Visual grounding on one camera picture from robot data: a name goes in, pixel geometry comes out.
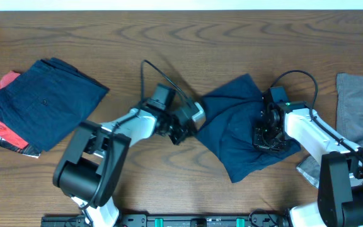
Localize folded red garment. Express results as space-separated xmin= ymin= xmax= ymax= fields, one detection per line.
xmin=0 ymin=71 xmax=28 ymax=149

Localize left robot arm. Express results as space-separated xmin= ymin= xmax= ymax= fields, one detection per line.
xmin=52 ymin=98 xmax=205 ymax=226

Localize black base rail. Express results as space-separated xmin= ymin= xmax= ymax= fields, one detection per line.
xmin=41 ymin=209 xmax=292 ymax=227

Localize grey shorts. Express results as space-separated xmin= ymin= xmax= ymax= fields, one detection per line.
xmin=296 ymin=73 xmax=363 ymax=190

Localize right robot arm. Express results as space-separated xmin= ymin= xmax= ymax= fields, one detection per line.
xmin=253 ymin=101 xmax=363 ymax=226

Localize folded navy shorts on stack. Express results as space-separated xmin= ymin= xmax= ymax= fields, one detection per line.
xmin=0 ymin=57 xmax=109 ymax=151

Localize folded black printed garment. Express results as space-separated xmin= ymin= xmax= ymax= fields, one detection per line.
xmin=0 ymin=136 xmax=42 ymax=158

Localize navy blue shorts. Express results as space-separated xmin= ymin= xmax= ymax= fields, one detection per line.
xmin=196 ymin=74 xmax=301 ymax=183

